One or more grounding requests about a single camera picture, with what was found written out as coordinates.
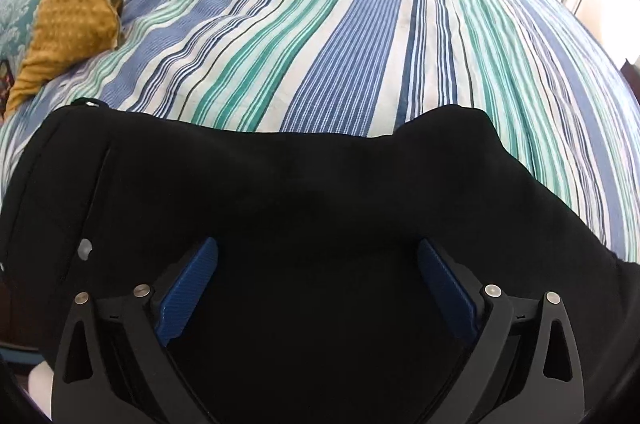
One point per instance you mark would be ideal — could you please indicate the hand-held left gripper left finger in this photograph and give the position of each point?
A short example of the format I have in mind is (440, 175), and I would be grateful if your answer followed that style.
(187, 289)

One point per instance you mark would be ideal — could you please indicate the striped bed blanket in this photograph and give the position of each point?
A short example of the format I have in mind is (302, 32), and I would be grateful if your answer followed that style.
(340, 44)

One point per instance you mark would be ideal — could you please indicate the dark wooden chest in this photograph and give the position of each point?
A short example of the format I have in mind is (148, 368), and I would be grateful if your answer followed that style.
(631, 77)

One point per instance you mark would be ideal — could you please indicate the mustard yellow textured blanket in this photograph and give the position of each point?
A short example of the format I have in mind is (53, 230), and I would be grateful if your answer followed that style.
(75, 19)

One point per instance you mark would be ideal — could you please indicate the black pants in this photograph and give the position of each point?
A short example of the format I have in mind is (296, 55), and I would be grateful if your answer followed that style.
(310, 204)

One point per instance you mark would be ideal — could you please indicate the teal patterned pillow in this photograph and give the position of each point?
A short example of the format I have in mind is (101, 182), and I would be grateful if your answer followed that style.
(22, 14)

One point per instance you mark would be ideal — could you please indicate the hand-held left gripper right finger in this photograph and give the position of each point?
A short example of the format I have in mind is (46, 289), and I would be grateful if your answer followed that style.
(450, 291)

